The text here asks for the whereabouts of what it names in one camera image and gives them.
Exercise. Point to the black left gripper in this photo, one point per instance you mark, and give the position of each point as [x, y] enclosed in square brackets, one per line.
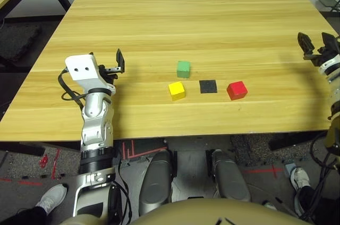
[110, 74]

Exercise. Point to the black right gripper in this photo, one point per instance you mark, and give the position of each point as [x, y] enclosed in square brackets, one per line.
[322, 54]

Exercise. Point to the yellow wooden block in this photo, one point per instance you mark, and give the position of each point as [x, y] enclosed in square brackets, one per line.
[176, 90]

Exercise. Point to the green wooden block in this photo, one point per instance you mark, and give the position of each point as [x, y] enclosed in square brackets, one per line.
[183, 69]

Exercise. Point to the red wooden block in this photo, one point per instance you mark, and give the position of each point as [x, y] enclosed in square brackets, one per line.
[236, 90]

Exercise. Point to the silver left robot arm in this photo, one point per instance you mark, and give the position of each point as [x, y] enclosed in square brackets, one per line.
[95, 118]

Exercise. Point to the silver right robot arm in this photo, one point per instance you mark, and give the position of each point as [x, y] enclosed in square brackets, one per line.
[335, 89]

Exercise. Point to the black stand with plate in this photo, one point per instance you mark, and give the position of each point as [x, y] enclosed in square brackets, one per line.
[328, 2]

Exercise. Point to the black foam floor mat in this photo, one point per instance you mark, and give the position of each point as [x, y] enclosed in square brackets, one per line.
[18, 41]

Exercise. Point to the black table foot beam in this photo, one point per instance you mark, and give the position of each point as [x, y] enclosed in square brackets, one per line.
[292, 142]
[24, 149]

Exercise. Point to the black square pad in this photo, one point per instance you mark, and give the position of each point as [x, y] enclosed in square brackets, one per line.
[208, 86]

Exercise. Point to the speckled black rubber mat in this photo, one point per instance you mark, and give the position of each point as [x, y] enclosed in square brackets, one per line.
[255, 148]

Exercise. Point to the grey foot pedal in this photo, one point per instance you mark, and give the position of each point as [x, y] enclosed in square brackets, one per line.
[288, 167]

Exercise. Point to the grey robot left leg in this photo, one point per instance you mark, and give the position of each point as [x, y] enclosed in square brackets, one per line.
[156, 182]

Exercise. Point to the grey robot leg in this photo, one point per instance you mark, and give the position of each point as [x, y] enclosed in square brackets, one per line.
[156, 182]
[231, 179]

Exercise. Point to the red tape cross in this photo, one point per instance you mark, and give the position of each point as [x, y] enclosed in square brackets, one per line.
[273, 170]

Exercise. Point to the white bystander sneaker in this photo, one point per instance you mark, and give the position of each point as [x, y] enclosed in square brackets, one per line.
[53, 195]
[269, 205]
[299, 178]

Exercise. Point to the bystander leg black trousers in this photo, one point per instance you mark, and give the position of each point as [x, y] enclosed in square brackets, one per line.
[305, 198]
[24, 217]

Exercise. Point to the grey robot right leg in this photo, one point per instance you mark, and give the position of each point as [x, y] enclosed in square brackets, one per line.
[231, 179]

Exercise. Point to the tan robot torso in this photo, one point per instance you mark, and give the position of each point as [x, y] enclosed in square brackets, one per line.
[212, 213]

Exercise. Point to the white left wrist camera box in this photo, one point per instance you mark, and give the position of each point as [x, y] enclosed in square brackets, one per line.
[82, 68]

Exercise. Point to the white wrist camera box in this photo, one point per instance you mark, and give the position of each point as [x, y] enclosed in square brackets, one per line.
[82, 68]
[329, 66]

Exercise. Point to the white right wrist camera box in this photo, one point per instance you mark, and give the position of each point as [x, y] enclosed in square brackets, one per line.
[329, 66]

